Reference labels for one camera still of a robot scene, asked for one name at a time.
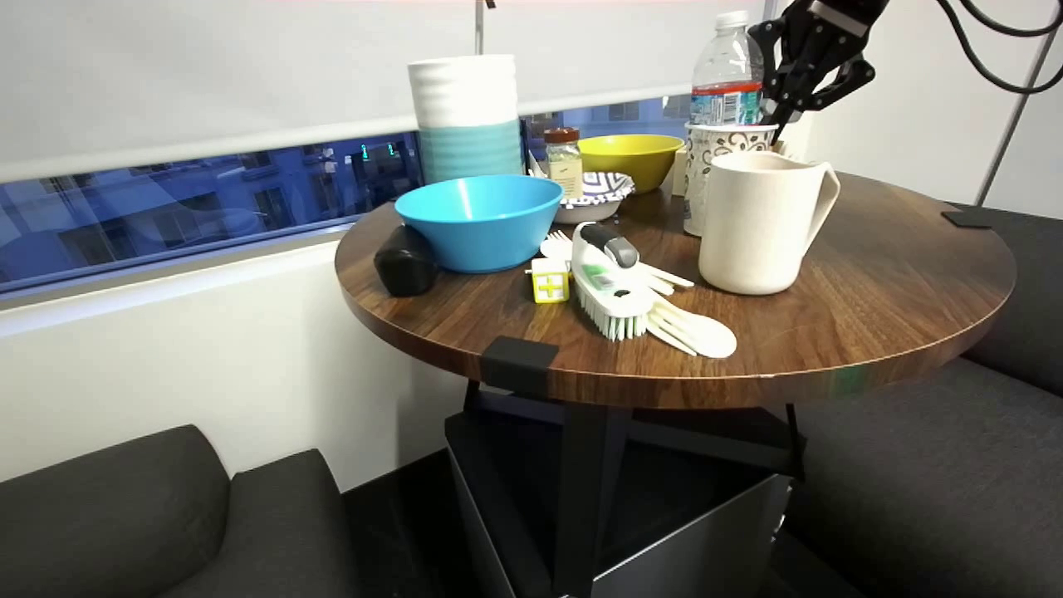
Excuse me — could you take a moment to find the small glass jar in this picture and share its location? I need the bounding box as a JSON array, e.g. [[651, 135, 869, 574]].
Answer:
[[541, 124, 589, 207]]

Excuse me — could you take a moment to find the small yellow green box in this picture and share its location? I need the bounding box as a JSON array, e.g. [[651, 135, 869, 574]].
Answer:
[[530, 255, 576, 306]]

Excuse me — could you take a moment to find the black table leg frame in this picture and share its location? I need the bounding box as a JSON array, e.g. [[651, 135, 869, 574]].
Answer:
[[442, 378, 809, 598]]

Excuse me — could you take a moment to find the yellow bowl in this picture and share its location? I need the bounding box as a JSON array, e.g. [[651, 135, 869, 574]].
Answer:
[[576, 132, 687, 198]]

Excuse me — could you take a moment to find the cream pitcher mug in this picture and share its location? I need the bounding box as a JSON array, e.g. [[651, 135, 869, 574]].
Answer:
[[693, 149, 846, 299]]

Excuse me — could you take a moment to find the thin grey pole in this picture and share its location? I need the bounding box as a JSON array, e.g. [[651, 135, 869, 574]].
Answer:
[[971, 33, 1063, 211]]

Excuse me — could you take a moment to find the white dish brush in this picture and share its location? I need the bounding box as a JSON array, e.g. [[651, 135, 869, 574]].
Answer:
[[568, 219, 662, 347]]

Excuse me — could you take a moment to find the clear plastic water bottle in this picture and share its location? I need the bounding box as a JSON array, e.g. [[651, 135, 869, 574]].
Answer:
[[687, 9, 772, 131]]

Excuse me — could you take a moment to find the blue bowl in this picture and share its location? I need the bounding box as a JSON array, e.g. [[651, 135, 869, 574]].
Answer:
[[392, 172, 568, 279]]

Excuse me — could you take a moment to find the black table edge bracket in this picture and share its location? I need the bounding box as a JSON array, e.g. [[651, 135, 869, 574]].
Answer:
[[479, 335, 561, 397]]

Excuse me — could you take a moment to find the dark grey sofa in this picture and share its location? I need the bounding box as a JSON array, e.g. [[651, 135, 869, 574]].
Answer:
[[0, 421, 371, 598], [786, 198, 1063, 598]]

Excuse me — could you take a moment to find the white and teal ribbed canister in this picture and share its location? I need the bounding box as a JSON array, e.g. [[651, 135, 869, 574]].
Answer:
[[404, 50, 530, 187]]

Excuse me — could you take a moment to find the white roller blind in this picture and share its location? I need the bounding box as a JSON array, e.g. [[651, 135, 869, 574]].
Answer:
[[0, 0, 776, 187]]

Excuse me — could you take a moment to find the small foil sachet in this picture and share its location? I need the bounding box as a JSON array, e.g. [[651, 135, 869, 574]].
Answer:
[[538, 230, 583, 268]]

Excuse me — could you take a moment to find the blind pull cord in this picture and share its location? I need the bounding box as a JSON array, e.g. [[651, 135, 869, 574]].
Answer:
[[471, 0, 500, 61]]

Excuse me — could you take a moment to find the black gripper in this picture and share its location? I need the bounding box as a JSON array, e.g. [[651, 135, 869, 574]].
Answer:
[[747, 0, 889, 149]]

